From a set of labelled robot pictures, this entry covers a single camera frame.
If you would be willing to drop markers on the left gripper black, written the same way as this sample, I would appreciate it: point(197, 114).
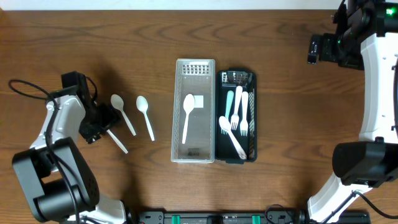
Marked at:
point(111, 116)

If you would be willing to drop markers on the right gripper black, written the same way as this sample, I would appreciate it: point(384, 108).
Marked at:
point(328, 40)

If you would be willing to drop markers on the white plastic spoon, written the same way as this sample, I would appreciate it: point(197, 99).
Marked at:
point(118, 103)
point(117, 141)
point(188, 106)
point(143, 106)
point(226, 125)

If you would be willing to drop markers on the white plastic fork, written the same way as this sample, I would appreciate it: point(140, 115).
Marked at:
point(229, 100)
point(237, 100)
point(244, 123)

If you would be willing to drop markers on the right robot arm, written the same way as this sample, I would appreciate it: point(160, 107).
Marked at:
point(365, 39)

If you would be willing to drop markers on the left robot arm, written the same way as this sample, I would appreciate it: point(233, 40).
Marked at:
point(57, 182)

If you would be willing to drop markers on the black plastic basket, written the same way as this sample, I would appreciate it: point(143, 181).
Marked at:
point(228, 80)

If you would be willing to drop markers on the clear plastic basket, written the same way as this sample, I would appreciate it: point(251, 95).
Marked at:
point(196, 77)

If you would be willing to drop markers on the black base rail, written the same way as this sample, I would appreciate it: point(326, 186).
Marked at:
point(277, 215)

